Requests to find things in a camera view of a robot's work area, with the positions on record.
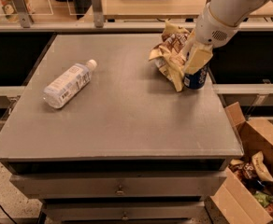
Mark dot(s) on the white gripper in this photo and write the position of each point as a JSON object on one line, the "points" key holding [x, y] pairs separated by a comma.
{"points": [[210, 28]]}

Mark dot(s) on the blue pepsi can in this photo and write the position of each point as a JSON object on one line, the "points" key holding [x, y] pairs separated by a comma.
{"points": [[197, 80]]}

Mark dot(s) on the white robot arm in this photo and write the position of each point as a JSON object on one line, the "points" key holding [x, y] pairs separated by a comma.
{"points": [[233, 12]]}

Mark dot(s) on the brown chip bag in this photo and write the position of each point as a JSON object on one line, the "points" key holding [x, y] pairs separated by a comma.
{"points": [[169, 56]]}

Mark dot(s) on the dark brown snack bag in box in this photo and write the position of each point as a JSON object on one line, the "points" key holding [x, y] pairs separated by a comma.
{"points": [[243, 170]]}

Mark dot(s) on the cream snack bag in box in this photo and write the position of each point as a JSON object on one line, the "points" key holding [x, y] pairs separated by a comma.
{"points": [[261, 170]]}

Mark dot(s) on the green snack bag in box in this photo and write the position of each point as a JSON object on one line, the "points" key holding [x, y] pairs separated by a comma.
{"points": [[263, 198]]}

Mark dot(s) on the grey drawer cabinet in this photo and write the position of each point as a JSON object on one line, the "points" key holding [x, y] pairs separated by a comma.
{"points": [[127, 126]]}

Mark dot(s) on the clear plastic water bottle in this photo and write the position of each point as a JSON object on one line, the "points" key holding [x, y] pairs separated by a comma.
{"points": [[68, 84]]}

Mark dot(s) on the cardboard box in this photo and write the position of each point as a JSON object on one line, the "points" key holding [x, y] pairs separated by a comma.
{"points": [[246, 196]]}

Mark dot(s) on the orange snack package behind glass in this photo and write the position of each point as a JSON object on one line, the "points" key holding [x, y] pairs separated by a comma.
{"points": [[10, 10]]}

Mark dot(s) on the middle metal bracket post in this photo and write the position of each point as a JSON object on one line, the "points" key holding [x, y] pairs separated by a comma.
{"points": [[98, 16]]}

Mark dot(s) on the upper drawer handle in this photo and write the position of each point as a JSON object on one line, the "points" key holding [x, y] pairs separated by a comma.
{"points": [[119, 191]]}

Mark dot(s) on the drawer handle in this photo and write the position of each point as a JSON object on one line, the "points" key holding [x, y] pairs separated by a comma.
{"points": [[119, 191], [124, 216]]}

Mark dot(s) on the lower drawer handle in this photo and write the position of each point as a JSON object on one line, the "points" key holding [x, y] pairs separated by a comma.
{"points": [[124, 216]]}

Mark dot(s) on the left metal bracket post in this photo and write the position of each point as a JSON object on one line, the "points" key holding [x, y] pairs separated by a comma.
{"points": [[23, 13]]}

